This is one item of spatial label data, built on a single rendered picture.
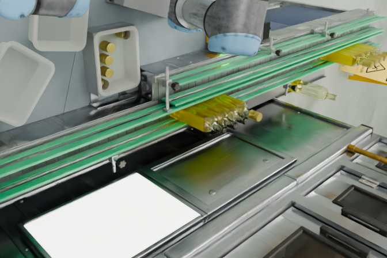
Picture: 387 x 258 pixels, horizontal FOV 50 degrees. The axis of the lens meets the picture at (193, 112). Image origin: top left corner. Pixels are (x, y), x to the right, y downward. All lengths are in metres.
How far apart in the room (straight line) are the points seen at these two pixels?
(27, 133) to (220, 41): 0.72
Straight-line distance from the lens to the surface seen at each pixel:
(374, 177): 1.62
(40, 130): 1.41
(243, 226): 1.29
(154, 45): 1.66
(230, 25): 0.92
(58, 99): 1.49
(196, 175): 1.45
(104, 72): 1.48
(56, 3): 0.84
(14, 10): 0.79
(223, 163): 1.52
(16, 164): 1.28
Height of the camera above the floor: 2.00
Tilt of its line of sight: 41 degrees down
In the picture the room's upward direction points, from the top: 114 degrees clockwise
